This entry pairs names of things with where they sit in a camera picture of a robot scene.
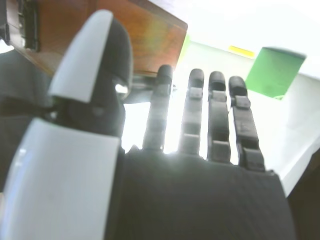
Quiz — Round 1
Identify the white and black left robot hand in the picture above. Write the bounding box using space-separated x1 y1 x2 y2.
0 9 297 240

